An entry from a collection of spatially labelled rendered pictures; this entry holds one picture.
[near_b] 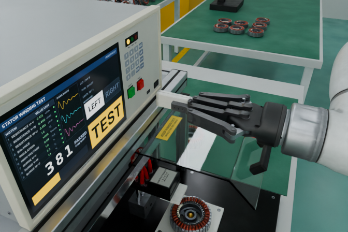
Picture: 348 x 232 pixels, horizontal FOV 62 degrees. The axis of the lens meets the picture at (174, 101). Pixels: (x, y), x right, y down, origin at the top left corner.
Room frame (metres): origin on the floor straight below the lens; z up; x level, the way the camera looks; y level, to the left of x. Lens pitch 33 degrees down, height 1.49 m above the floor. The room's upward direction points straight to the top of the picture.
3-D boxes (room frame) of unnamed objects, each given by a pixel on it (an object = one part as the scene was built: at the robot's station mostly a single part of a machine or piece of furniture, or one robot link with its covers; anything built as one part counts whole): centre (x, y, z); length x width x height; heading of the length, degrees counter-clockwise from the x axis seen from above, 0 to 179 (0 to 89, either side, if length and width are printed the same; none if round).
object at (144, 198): (0.55, 0.09, 0.80); 0.08 x 0.05 x 0.06; 157
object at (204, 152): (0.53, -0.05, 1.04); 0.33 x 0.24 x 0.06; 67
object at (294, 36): (2.65, -0.74, 0.37); 1.85 x 1.10 x 0.75; 157
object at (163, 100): (0.47, 0.00, 1.18); 0.07 x 0.01 x 0.03; 67
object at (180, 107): (0.44, -0.02, 1.18); 0.05 x 0.03 x 0.01; 67
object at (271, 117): (0.41, -0.14, 1.18); 0.09 x 0.08 x 0.07; 67
